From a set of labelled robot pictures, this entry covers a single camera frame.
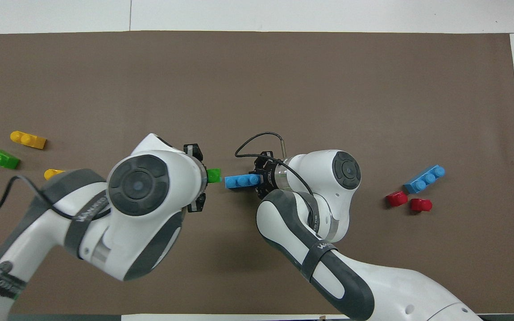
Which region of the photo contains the red toy block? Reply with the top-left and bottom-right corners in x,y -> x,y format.
410,198 -> 433,213
387,191 -> 408,208

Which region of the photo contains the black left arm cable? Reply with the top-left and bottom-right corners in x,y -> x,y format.
0,175 -> 108,269

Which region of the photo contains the brown table mat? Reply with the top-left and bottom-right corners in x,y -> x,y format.
0,30 -> 514,315

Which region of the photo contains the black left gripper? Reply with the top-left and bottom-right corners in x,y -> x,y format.
183,143 -> 207,213

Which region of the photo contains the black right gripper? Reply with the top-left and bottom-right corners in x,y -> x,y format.
249,151 -> 280,201

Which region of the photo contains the blue long toy block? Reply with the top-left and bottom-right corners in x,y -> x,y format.
403,165 -> 446,194

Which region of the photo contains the yellow long toy block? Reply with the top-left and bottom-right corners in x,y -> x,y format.
10,131 -> 47,150

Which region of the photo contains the green long toy block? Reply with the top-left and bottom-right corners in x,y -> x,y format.
0,148 -> 21,170

